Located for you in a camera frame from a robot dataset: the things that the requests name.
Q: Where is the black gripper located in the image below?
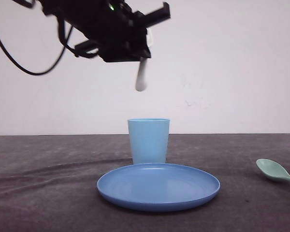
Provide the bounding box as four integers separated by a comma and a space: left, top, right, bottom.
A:
40, 0, 170, 62

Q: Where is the white plastic fork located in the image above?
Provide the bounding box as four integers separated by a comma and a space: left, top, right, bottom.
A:
135, 28, 153, 92

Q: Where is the light blue plastic cup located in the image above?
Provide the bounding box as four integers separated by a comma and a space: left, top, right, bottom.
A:
128, 118, 170, 164

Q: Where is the mint green plastic spoon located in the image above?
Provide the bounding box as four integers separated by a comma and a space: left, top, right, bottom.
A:
256, 159, 290, 182

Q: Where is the blue plastic plate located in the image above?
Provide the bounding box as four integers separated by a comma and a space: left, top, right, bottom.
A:
97, 163, 220, 212

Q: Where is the dark grey table cloth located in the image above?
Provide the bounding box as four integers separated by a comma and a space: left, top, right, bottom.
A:
0, 134, 290, 232

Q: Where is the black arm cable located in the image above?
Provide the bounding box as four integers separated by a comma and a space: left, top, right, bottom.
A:
0, 16, 74, 76

